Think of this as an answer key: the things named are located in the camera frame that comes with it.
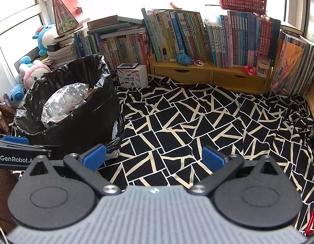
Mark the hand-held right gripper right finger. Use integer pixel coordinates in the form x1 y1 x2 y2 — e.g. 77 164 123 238
187 147 279 196

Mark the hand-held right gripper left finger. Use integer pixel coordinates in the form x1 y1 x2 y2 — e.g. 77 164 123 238
27 144 120 197

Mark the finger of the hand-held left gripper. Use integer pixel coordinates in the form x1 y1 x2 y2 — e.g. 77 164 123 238
0 134 62 150

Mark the bin with black plastic bag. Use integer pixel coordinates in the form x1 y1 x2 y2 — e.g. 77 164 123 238
13 54 126 155

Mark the clear crinkled plastic wrapper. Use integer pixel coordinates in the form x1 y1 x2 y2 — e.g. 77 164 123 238
41 84 93 129

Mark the brown-haired doll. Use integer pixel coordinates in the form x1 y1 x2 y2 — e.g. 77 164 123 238
0 100 16 135

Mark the pink ribbed suitcase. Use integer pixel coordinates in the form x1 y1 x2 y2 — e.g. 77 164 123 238
0 169 19 234

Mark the blue alien plush toy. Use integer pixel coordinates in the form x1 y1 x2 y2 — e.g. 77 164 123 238
3 84 28 106

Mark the pink bunny plush toy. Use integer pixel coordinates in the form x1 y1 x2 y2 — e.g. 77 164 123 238
18 60 52 89

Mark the small light blue plush toy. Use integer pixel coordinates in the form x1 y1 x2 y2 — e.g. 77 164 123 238
18 55 34 66

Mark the yellow wooden shelf with drawers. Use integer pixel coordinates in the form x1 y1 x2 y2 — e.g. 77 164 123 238
149 53 273 94

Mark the grey gridded board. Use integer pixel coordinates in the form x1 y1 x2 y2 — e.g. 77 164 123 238
14 49 39 68

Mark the white cardboard box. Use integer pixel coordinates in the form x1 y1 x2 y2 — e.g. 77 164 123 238
117 65 148 89

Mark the red pink flower ornament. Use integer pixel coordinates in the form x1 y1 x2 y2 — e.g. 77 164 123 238
243 65 257 76

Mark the pile of flat books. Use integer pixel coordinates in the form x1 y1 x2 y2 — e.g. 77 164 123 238
47 32 80 68

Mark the small clear jar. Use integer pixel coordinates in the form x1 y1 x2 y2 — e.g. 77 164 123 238
257 58 271 78

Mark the blue yarn ball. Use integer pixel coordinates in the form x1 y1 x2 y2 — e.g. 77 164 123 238
176 52 193 66

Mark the blue white whale plush toy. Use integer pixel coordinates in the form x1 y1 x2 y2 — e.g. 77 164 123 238
32 23 58 56

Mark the white flat book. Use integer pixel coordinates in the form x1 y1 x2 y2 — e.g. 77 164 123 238
100 32 145 40

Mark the teal flat book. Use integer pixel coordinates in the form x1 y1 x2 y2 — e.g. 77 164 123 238
87 25 143 35

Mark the row of upright books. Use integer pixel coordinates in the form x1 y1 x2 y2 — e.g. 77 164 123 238
73 8 282 70

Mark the thick grey flat book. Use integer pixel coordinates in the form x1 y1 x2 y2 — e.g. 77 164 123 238
87 16 119 29

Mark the pink triangular toy house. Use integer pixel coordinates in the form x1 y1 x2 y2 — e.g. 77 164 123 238
52 0 90 36

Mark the red handled object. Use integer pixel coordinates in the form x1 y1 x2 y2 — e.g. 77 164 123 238
305 203 314 235

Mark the white window frame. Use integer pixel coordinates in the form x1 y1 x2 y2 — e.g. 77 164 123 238
0 0 314 56

